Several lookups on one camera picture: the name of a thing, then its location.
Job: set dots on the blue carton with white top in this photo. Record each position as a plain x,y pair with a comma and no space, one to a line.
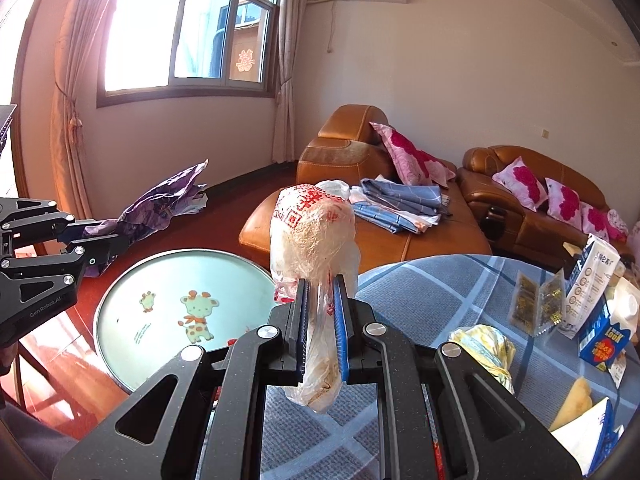
600,340

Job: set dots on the pink floral sofa pillow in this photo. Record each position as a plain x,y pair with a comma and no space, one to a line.
522,182
595,220
562,202

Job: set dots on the white air conditioner pipe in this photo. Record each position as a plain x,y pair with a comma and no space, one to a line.
331,25

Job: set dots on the large pink floral pillow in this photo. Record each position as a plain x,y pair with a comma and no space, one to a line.
410,155

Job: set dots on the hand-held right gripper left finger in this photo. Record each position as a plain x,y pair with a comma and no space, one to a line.
301,330

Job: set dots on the white red-printed plastic bag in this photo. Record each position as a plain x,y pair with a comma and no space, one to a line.
310,240

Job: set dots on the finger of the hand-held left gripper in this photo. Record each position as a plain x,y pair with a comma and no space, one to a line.
95,255
35,215

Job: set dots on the orange curtain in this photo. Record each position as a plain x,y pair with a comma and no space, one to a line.
80,85

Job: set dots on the mint green cartoon bin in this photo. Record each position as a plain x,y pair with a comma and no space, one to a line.
190,310

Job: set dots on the clear packet brown contents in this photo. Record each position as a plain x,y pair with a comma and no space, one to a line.
550,305
522,302

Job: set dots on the small pink patterned cushion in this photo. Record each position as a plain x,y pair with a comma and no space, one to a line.
618,222

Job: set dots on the brown leather chaise lounge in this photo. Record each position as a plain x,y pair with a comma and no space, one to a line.
320,160

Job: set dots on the white patterned curtain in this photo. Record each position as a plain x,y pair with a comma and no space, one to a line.
290,60

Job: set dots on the crushed white blue carton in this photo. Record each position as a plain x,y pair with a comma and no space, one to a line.
585,440

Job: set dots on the red paper window decoration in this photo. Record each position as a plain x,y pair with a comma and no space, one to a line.
245,60

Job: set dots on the person's grey clothing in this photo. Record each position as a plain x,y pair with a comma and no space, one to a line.
30,440

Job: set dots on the tall white carton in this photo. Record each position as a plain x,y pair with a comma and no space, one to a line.
590,280

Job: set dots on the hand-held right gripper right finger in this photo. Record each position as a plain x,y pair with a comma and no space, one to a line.
341,325

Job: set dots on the blue plaid tablecloth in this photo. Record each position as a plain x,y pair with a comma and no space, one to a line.
425,300

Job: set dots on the purple foil wrapper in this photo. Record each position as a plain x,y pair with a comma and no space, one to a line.
155,205

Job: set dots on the pale yellow plastic bag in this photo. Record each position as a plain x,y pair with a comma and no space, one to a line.
482,350

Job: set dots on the brown leather sofa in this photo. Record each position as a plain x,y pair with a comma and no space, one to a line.
545,235

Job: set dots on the yellow sponge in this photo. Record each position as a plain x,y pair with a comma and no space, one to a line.
572,405

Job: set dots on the folded blue plaid sheets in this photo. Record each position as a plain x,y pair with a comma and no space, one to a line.
400,205

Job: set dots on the window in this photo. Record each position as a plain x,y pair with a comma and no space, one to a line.
150,35

